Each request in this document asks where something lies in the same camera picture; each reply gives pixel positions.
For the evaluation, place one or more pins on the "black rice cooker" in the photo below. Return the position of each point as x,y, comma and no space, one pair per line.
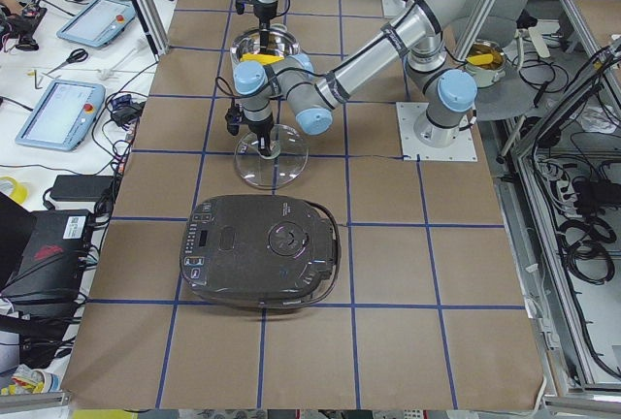
261,251

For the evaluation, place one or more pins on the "black laptop power brick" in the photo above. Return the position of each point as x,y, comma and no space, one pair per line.
73,188

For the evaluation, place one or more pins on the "pale green electric pot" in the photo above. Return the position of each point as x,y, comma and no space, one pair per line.
282,43

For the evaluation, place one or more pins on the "glass pot lid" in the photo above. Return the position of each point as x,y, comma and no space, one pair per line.
289,158

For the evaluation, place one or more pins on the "steel bowl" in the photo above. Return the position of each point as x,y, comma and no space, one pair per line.
486,63

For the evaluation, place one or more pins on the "blue teach pendant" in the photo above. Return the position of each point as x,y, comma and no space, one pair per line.
98,24

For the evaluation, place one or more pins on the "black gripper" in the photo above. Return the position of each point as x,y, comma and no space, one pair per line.
259,126
264,13

